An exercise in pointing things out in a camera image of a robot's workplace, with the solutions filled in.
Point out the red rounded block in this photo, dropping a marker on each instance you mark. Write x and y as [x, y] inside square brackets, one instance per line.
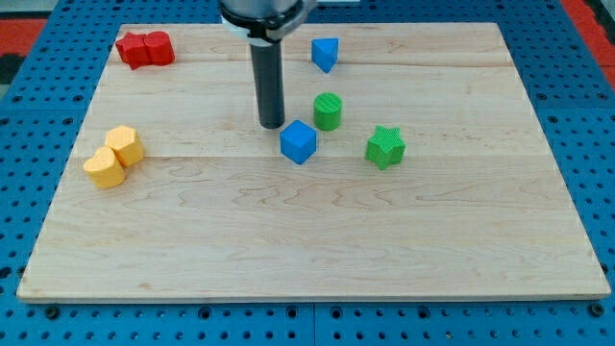
[159, 48]

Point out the yellow heart block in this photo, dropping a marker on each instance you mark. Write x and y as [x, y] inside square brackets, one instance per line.
[104, 169]

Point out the blue triangle block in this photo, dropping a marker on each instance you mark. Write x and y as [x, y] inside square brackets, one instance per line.
[324, 52]

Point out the green star block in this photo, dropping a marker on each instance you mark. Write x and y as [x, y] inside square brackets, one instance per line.
[385, 147]

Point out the red star block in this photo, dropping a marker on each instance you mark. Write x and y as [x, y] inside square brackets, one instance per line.
[132, 50]

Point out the light wooden board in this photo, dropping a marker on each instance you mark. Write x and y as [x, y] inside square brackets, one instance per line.
[477, 209]

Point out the blue cube block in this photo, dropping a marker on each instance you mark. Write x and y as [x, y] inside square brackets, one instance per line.
[298, 141]

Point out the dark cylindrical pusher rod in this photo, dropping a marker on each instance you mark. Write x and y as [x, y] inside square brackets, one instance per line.
[268, 75]

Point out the yellow hexagon block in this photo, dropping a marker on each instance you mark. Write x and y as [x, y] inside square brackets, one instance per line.
[126, 145]

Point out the green cylinder block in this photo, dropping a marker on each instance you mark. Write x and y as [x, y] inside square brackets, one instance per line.
[327, 109]

